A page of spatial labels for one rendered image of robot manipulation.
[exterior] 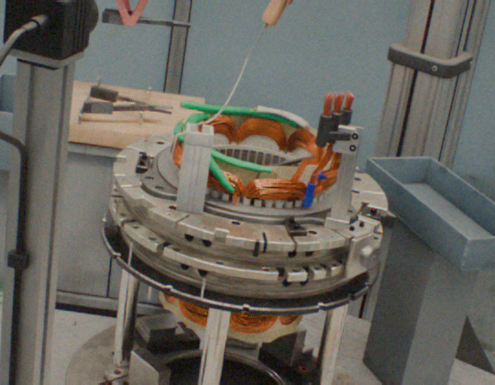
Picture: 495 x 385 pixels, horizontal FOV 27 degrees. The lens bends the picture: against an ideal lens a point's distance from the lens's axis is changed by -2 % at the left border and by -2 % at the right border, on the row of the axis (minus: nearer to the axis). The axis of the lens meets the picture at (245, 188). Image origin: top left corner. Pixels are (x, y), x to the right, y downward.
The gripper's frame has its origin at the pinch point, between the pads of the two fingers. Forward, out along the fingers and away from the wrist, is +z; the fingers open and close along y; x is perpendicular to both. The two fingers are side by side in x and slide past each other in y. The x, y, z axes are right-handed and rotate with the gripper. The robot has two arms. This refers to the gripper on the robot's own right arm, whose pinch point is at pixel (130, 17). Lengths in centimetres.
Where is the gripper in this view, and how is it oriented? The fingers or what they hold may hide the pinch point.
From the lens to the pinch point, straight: 147.3
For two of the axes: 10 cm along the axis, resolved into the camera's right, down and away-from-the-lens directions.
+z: -1.3, 9.1, 4.0
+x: 9.9, 1.2, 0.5
